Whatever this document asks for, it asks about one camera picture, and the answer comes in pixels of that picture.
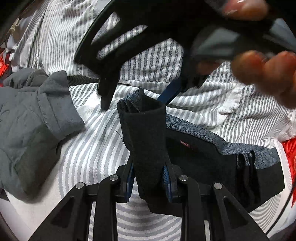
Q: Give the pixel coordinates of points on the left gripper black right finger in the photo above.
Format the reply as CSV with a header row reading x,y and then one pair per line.
x,y
170,182

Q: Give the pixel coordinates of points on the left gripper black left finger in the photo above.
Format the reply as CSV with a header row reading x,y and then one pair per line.
x,y
127,176

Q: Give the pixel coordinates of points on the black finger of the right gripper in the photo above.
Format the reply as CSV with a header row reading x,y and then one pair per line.
x,y
106,89
171,91

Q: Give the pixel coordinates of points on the black garment with blue waistband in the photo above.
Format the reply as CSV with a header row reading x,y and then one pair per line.
x,y
252,174

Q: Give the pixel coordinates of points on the right hand with pink nails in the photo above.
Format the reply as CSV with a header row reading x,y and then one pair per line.
x,y
276,76

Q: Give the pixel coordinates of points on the grey padded jacket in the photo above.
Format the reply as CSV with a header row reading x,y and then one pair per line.
x,y
37,113

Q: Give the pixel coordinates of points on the grey striped white bed quilt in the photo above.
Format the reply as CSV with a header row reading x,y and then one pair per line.
x,y
82,190

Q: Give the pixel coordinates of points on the red embroidered satin pillow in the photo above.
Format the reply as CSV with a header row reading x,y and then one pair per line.
x,y
287,149

